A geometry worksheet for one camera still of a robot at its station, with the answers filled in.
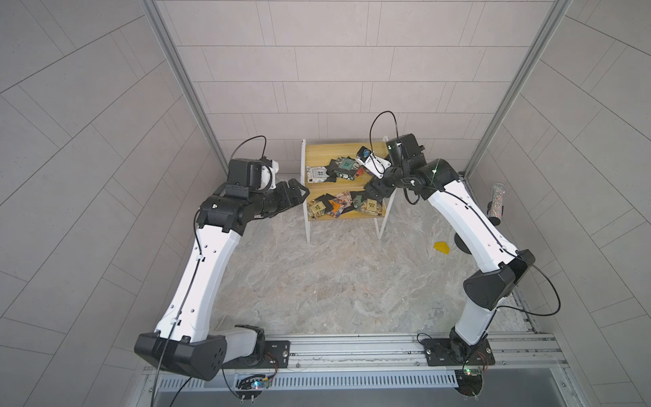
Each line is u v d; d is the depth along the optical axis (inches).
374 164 24.0
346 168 29.1
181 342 14.0
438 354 27.9
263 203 21.3
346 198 34.9
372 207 33.9
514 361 27.4
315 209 33.3
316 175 28.5
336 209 33.5
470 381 26.7
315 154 31.1
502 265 17.0
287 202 22.7
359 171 28.9
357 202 34.1
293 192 23.2
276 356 27.9
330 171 29.0
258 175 20.4
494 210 32.6
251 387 25.7
